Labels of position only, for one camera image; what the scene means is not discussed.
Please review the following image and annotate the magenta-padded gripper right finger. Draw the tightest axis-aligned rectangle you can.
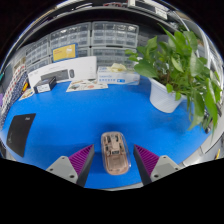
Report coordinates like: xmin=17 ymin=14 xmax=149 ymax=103
xmin=133 ymin=144 xmax=183 ymax=186

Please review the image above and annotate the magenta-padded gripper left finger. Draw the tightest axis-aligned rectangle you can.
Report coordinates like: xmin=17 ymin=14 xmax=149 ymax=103
xmin=45 ymin=143 xmax=96 ymax=188

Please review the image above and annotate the black mouse pad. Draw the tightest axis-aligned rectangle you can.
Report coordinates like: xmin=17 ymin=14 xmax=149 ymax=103
xmin=5 ymin=113 xmax=37 ymax=158

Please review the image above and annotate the printed paper leaflet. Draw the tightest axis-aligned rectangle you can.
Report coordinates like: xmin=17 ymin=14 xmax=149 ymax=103
xmin=18 ymin=87 xmax=36 ymax=102
xmin=65 ymin=79 xmax=109 ymax=93

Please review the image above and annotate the small black product box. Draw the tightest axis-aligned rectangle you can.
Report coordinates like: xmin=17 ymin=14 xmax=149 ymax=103
xmin=33 ymin=76 xmax=58 ymax=94

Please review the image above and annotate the long white keyboard box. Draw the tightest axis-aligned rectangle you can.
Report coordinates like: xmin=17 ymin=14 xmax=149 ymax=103
xmin=27 ymin=55 xmax=98 ymax=88

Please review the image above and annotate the white and blue tissue box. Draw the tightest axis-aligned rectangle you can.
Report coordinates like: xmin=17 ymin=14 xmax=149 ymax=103
xmin=96 ymin=63 xmax=141 ymax=85

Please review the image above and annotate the green plant in white pot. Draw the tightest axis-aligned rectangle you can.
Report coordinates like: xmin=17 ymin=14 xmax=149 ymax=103
xmin=124 ymin=24 xmax=223 ymax=134

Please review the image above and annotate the yellow and blue card box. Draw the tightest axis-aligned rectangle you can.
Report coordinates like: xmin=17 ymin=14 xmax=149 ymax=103
xmin=52 ymin=43 xmax=79 ymax=63

